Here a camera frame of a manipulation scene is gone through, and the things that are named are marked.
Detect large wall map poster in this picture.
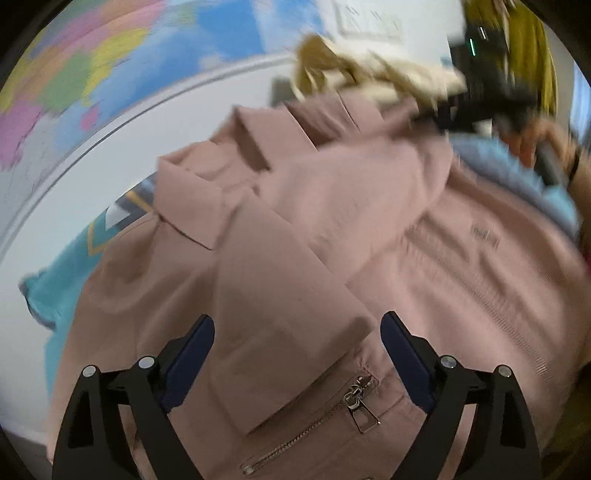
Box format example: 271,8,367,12
0,0,333,252

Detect light blue cloth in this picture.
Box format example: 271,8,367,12
450,136,583,241

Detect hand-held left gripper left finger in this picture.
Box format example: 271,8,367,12
52,314,215,480

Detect teal printed bedsheet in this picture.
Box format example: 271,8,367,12
18,178,158,462

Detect pink zip jacket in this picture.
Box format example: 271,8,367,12
46,90,587,480

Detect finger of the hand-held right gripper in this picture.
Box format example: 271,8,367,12
411,99,474,136

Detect cream cloth garment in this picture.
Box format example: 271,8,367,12
291,34,467,106

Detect mustard yellow cloth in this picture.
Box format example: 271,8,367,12
462,0,560,121

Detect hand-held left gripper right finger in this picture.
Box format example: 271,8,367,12
379,311,542,480

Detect white wall socket plate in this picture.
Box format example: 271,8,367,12
335,0,403,44

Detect person's right hand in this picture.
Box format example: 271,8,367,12
501,119,583,191

